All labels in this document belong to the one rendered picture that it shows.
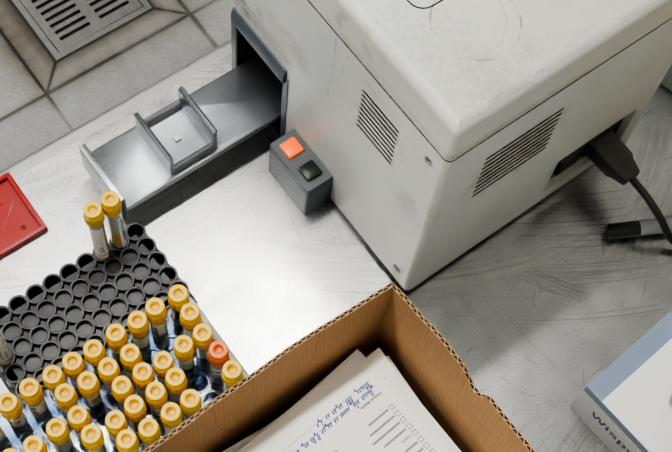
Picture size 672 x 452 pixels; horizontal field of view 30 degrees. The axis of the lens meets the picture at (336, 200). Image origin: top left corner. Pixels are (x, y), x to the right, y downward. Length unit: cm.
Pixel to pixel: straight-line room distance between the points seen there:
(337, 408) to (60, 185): 34
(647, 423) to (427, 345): 20
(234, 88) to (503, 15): 34
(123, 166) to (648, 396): 49
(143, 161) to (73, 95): 112
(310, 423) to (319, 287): 16
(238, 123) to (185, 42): 114
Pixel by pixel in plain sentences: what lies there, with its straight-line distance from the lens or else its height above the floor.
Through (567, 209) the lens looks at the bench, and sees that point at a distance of 120.
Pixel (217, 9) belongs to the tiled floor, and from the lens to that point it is 233.
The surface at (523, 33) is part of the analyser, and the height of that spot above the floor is 118.
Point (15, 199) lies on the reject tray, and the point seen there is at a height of 88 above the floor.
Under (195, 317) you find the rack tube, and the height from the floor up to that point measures 99.
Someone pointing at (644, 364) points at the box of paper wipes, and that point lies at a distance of 109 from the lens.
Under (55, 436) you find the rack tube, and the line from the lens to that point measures 97.
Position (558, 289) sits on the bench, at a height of 88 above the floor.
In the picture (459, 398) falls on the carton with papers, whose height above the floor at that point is 97.
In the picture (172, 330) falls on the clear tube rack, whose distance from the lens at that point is 104.
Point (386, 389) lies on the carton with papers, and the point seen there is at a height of 94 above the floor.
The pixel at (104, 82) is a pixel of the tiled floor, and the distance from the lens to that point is 225.
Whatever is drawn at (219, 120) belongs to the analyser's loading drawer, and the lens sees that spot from 115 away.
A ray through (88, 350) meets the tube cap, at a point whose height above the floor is 99.
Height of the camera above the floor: 192
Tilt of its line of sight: 64 degrees down
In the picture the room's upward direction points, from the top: 9 degrees clockwise
